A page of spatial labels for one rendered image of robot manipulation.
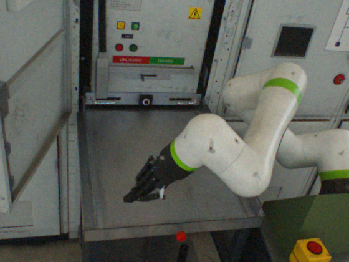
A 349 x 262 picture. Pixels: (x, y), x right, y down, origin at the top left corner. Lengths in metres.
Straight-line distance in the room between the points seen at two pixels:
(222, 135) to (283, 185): 1.59
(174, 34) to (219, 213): 0.78
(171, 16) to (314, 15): 0.63
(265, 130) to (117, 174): 0.66
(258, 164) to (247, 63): 0.99
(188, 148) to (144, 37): 0.90
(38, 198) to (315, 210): 1.34
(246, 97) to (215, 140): 0.44
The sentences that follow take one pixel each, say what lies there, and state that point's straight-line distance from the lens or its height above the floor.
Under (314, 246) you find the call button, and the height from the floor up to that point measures 0.91.
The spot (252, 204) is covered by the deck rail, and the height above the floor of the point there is 0.86.
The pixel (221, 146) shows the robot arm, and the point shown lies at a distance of 0.87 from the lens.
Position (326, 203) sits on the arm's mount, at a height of 1.01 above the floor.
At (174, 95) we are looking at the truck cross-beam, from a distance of 1.86.
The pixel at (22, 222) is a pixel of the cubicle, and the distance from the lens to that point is 2.23.
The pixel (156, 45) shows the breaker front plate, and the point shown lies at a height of 1.15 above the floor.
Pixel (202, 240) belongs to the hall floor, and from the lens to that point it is 2.44.
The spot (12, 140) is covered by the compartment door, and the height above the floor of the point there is 1.04.
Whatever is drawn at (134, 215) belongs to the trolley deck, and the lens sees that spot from 1.34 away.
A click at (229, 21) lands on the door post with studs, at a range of 1.75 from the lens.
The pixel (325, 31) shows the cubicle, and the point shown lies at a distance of 1.96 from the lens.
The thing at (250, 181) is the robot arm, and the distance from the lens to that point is 0.90.
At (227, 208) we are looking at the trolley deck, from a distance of 1.43.
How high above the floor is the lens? 1.82
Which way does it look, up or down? 35 degrees down
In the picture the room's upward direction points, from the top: 10 degrees clockwise
